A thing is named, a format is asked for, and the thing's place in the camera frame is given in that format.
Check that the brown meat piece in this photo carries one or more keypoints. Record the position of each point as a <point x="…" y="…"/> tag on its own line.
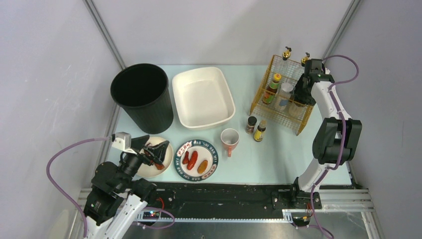
<point x="159" y="166"/>

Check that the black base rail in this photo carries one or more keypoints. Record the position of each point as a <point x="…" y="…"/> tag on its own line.
<point x="206" y="201"/>

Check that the cream plate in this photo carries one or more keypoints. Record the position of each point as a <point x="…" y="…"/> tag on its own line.
<point x="146" y="171"/>

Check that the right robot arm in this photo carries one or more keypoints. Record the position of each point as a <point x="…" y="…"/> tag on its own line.
<point x="336" y="140"/>

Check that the orange ceramic mug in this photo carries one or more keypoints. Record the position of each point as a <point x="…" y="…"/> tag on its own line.
<point x="230" y="139"/>

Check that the large red sausage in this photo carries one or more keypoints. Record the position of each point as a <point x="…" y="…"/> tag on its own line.
<point x="192" y="160"/>

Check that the small bottle tan cap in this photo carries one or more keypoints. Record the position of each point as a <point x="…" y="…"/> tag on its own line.
<point x="260" y="131"/>

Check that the black ribbed trash bin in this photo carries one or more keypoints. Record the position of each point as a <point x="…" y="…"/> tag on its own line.
<point x="142" y="91"/>

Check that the white rectangular tub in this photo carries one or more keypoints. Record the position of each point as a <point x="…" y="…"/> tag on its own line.
<point x="203" y="99"/>

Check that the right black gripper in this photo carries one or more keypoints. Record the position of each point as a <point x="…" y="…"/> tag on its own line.
<point x="301" y="95"/>

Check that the dark brown small bottle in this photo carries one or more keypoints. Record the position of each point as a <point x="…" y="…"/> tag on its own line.
<point x="251" y="123"/>

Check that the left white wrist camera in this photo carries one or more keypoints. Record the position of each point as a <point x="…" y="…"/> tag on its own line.
<point x="121" y="141"/>

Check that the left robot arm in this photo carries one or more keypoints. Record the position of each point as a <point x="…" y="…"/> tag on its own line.
<point x="116" y="198"/>

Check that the jar with black lid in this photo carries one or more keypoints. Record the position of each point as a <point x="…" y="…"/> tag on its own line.
<point x="295" y="109"/>

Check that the right electronics board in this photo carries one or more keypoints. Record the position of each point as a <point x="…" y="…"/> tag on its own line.
<point x="301" y="221"/>

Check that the green rimmed patterned plate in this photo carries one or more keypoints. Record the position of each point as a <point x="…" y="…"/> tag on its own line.
<point x="206" y="151"/>

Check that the glass oil bottle gold spout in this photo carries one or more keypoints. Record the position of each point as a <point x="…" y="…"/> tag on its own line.
<point x="284" y="64"/>

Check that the orange sausage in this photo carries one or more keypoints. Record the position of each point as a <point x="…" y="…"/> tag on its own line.
<point x="202" y="167"/>

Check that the red label sauce bottle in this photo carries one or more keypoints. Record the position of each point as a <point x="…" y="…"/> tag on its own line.
<point x="271" y="89"/>

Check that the yellow wire basket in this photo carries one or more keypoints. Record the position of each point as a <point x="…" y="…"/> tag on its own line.
<point x="272" y="111"/>

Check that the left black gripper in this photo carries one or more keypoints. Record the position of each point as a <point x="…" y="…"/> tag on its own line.
<point x="143" y="151"/>

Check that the electronics board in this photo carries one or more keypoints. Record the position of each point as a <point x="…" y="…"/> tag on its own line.
<point x="151" y="215"/>
<point x="301" y="221"/>

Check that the left electronics board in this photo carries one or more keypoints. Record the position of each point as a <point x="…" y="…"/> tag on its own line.
<point x="151" y="215"/>

